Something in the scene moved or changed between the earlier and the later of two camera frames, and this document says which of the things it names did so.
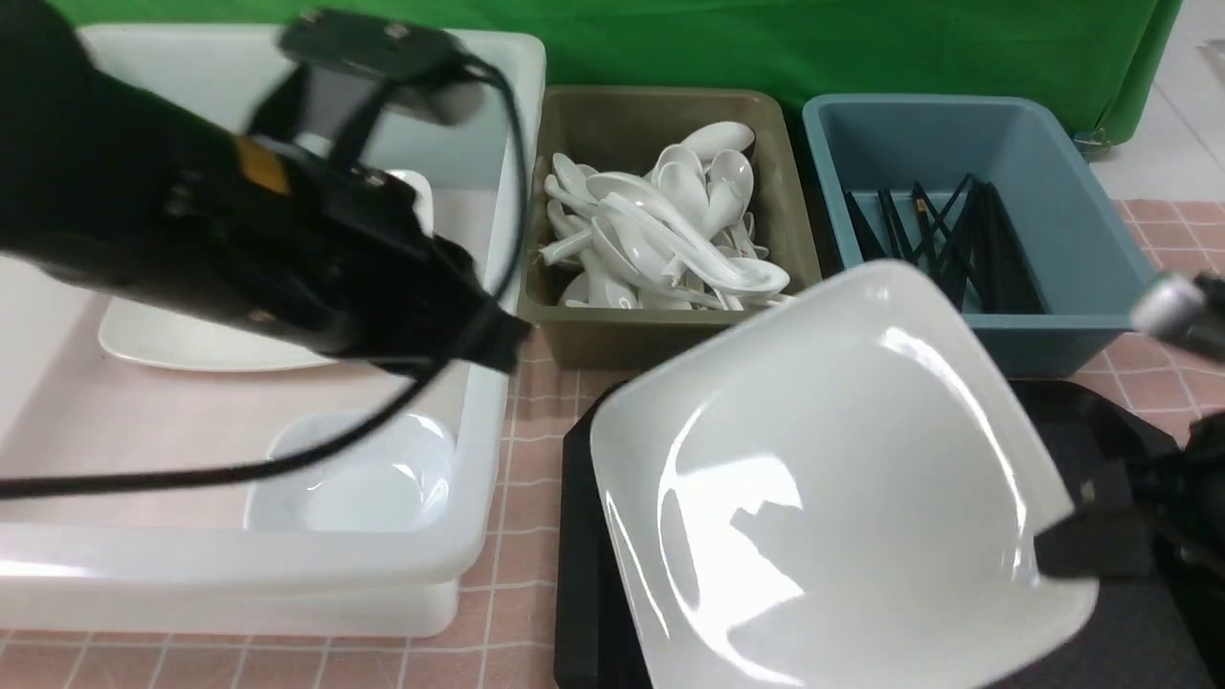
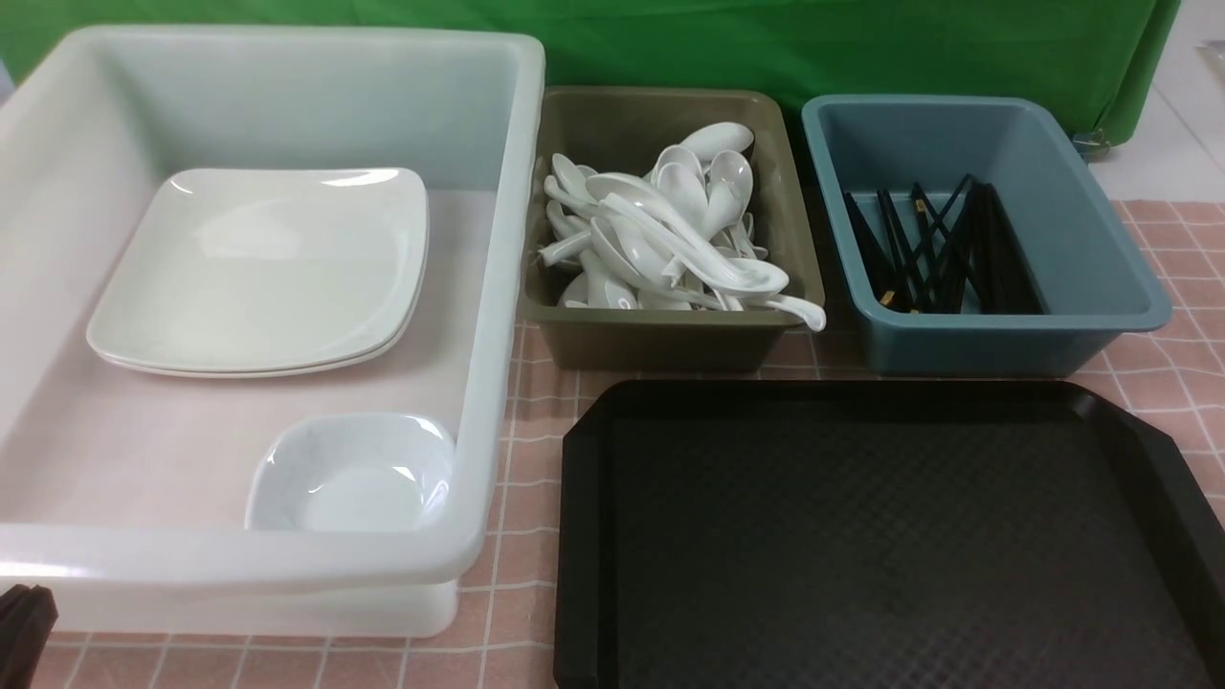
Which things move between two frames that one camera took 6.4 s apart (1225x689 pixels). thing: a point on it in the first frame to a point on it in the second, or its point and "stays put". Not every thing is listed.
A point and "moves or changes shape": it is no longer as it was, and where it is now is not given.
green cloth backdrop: (1109, 60) stays put
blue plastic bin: (994, 198) stays put
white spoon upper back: (719, 137) stays put
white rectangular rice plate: (837, 486) moves or changes shape
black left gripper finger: (473, 331) to (28, 615)
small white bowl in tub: (397, 478) stays put
